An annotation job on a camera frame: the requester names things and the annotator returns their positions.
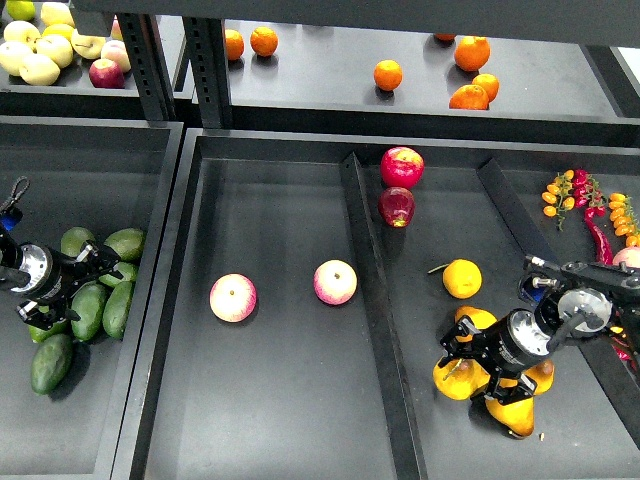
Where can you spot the black left tray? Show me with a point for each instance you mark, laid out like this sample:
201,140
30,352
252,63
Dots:
104,175

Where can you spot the yellow pear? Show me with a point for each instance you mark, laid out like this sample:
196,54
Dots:
518,417
461,278
460,379
481,318
543,375

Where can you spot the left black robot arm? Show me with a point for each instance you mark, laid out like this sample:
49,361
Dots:
10,249

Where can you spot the black middle tray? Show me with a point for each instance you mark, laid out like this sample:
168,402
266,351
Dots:
306,390

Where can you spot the orange cherry tomato vine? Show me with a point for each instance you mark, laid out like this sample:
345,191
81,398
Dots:
623,218

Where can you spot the dark green avocado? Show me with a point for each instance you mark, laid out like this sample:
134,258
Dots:
51,363

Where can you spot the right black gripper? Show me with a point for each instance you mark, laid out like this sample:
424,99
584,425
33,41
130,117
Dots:
506,349

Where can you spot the green avocado middle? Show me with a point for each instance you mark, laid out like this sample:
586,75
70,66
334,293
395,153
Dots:
88,303

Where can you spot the black tray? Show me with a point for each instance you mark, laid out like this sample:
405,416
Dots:
306,390
104,175

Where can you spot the orange on shelf right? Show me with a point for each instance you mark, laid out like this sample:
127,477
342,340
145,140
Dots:
490,83

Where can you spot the black shelf post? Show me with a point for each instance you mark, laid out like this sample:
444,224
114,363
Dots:
206,46

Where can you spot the orange on shelf front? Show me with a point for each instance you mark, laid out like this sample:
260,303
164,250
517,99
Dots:
469,97

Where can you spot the red apple on shelf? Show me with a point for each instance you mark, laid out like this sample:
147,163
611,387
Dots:
106,74

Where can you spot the orange on shelf centre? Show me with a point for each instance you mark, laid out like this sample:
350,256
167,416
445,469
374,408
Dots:
387,75

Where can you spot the green avocado top right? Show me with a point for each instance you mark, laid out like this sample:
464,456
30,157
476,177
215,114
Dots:
128,243

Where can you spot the orange on shelf left edge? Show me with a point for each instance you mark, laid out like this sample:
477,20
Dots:
234,44

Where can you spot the dark red apple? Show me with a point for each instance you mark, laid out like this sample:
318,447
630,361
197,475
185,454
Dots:
396,205

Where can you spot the pale yellow apple front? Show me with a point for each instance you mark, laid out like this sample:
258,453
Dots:
39,70

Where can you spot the green avocado top left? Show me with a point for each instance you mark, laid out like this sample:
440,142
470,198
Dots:
72,241

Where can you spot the large orange on shelf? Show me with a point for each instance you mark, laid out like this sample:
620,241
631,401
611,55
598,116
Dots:
472,53

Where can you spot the bright red apple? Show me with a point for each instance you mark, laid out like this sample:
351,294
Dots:
401,167

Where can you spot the pink apple left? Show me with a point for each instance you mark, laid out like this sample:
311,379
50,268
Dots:
233,298

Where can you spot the cherry tomato vine left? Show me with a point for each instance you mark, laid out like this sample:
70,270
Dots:
558,198

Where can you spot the red chili pepper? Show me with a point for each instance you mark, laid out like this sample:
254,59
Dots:
603,249

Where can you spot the yellow pear bottom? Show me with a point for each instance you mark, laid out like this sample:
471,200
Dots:
518,417

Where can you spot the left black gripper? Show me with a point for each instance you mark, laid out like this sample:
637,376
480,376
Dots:
50,275

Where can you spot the light green avocado bottom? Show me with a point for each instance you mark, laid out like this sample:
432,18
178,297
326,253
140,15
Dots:
40,335

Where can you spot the yellow pear top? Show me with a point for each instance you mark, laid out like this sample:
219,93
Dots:
461,278

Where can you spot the pink apple at right edge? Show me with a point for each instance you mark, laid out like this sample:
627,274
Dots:
629,256

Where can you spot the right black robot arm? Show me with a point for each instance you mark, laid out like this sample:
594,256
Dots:
572,303

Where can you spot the green avocado centre right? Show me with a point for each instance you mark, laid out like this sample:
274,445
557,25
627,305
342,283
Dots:
123,272

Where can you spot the green avocado lower right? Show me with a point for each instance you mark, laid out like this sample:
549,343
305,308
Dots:
116,310

